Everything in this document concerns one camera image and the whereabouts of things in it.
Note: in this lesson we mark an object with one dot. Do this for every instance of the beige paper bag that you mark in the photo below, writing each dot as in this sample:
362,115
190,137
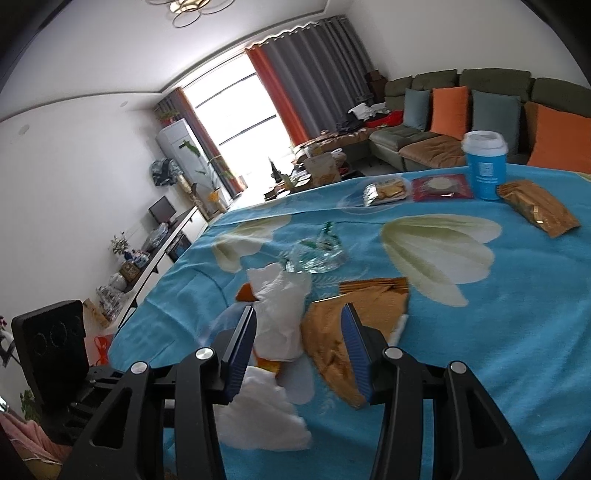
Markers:
323,168

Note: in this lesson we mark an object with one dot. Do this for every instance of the pile of clothes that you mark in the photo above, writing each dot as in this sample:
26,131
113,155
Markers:
369,119

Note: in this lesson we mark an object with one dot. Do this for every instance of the wooden photo frame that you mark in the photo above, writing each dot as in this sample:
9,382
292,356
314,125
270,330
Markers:
130,270

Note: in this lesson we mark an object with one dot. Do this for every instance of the white plastic bag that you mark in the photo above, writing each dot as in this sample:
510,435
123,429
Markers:
263,415

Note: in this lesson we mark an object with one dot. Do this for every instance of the white and black TV cabinet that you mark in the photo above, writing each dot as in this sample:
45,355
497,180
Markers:
180,230

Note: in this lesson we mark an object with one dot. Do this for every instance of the dark brown cardboard box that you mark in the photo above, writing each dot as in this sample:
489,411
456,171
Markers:
376,86

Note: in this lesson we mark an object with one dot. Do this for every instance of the green leafy plant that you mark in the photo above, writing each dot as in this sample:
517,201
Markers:
30,406

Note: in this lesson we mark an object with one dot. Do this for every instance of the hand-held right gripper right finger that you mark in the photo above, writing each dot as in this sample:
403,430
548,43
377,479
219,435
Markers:
358,355

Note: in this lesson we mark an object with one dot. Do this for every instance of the bonsai plant in blue vase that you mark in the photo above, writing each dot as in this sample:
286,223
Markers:
119,244

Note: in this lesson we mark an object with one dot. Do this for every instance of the clear biscuit packet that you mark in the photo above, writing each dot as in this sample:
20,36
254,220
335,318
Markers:
387,193

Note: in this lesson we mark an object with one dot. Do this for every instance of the small potted plant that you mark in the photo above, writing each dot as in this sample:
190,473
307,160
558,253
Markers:
166,114

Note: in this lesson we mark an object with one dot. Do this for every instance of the window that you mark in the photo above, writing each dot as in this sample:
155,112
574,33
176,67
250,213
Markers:
235,120

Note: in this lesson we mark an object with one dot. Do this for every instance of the blue grey cushion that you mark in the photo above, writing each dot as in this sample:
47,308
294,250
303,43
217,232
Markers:
417,108
496,117

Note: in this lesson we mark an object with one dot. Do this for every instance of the green brown sofa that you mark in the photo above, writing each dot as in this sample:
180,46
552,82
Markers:
415,147

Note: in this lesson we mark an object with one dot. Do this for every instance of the blue cup with white lid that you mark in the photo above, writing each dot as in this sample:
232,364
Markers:
485,166

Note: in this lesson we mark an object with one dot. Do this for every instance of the white tissue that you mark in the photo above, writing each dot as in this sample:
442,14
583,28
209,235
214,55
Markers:
281,314

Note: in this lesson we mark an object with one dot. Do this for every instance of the glass ship ornament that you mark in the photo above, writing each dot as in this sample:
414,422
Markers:
110,302

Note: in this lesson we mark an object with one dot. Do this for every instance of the red snack packet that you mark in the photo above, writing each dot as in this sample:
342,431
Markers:
441,188

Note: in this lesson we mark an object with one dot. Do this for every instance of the blue flower printed blanket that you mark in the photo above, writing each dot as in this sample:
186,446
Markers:
461,323

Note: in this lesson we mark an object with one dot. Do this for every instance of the person's left forearm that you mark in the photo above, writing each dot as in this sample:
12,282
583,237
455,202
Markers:
27,447

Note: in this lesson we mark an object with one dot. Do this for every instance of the blue white porcelain jar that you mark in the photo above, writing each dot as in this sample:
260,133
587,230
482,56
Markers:
139,257

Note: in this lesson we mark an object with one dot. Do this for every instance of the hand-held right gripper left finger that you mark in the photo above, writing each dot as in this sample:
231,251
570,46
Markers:
238,355

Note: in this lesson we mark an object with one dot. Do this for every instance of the white ceramic jar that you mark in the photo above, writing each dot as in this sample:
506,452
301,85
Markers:
117,281

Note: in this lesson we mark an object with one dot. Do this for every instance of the clear plastic bag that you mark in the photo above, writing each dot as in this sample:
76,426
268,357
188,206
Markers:
157,236

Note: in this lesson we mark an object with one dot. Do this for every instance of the black monitor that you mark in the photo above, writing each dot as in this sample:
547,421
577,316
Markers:
162,208

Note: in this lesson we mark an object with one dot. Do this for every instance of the clear green printed wrapper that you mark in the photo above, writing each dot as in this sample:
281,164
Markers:
318,256

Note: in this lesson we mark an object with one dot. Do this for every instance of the white standing air conditioner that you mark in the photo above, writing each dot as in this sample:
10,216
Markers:
178,138

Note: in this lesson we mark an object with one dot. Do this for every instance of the yellow cardboard box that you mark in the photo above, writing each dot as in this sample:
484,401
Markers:
97,314

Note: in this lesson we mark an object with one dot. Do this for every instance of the golden brown snack wrapper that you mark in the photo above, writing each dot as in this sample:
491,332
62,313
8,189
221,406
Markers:
323,332

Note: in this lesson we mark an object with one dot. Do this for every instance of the long gold snack packet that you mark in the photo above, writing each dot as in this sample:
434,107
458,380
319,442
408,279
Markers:
538,207

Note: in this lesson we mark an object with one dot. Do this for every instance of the fan with cloth cover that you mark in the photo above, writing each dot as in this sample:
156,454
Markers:
164,171

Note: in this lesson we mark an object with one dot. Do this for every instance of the orange plastic bag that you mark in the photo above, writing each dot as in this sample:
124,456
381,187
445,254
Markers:
104,348

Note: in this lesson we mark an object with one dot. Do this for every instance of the tall plant in yellow pot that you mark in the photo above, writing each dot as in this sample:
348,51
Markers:
213,196

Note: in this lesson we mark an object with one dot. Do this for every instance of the orange cushion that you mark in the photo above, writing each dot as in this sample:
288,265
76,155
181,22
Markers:
450,110
561,138

